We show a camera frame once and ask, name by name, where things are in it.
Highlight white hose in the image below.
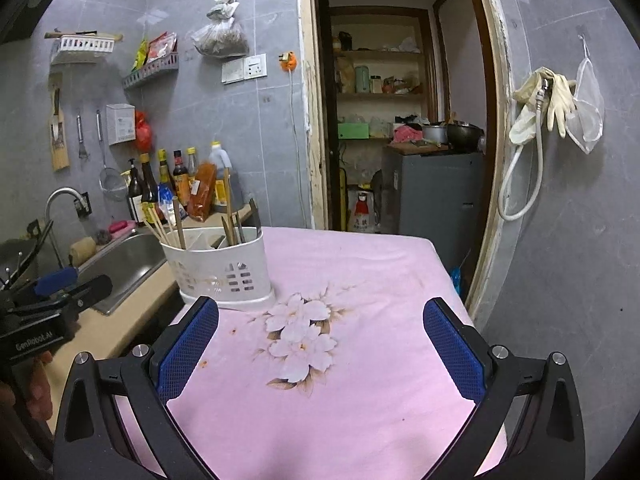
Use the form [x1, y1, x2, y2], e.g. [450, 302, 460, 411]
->
[496, 75, 551, 224]

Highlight wooden knife board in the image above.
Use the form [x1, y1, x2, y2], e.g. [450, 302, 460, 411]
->
[48, 73, 70, 171]

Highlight white plastic utensil holder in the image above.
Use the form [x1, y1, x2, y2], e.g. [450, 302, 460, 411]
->
[160, 226, 276, 312]

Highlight dark soy sauce bottle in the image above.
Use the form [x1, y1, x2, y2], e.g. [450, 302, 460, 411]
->
[140, 153, 158, 226]

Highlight blue white seasoning bag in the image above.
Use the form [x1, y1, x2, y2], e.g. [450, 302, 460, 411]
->
[158, 183, 176, 226]

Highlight metal strainer ladle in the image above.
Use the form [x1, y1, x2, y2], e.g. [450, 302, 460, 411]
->
[96, 110, 128, 202]

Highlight orange sauce pouch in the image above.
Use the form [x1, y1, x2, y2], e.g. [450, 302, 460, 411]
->
[188, 162, 217, 222]

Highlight white rubber gloves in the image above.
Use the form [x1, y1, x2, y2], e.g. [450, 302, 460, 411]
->
[509, 67, 576, 145]

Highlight chrome sink faucet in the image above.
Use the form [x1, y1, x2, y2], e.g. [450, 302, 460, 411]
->
[44, 186, 92, 269]

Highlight black cooking pot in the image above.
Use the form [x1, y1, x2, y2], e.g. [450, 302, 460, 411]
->
[447, 122, 485, 154]

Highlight white wall socket plate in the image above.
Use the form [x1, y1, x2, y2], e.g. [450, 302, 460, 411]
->
[221, 53, 268, 84]

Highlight large oil jug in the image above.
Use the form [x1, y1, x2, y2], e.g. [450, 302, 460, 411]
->
[208, 141, 244, 212]

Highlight grey metal cabinet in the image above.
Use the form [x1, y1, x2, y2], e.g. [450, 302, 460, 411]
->
[381, 148, 484, 270]

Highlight pink floral tablecloth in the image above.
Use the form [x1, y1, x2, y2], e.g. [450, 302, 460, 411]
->
[168, 228, 473, 479]

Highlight red plastic bag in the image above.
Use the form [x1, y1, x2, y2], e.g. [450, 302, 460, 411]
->
[134, 110, 153, 153]

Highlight white wall box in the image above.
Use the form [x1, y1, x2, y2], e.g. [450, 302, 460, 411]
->
[105, 103, 136, 146]

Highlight white wall basket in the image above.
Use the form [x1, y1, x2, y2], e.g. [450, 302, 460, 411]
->
[50, 34, 116, 65]

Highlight person's left hand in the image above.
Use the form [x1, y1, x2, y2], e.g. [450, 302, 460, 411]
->
[26, 351, 53, 422]

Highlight grey wall spice rack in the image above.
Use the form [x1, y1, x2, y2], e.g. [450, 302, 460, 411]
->
[122, 52, 179, 90]

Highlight silver metal fork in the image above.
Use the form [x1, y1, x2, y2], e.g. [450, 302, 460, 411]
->
[248, 198, 262, 240]

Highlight blue plastic bag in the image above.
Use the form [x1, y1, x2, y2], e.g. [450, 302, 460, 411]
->
[450, 266, 462, 295]

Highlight steel sink basin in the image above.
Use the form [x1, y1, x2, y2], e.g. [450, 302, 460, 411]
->
[78, 231, 166, 315]

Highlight hanging plastic bag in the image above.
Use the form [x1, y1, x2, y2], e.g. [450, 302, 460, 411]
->
[191, 0, 250, 60]

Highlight green plastic box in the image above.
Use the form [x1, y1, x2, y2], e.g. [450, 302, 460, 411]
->
[337, 122, 370, 140]

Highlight clear mesh bag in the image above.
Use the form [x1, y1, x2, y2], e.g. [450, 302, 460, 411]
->
[566, 36, 604, 155]

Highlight thin wooden chopstick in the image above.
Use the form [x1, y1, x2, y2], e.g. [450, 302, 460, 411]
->
[142, 202, 170, 246]

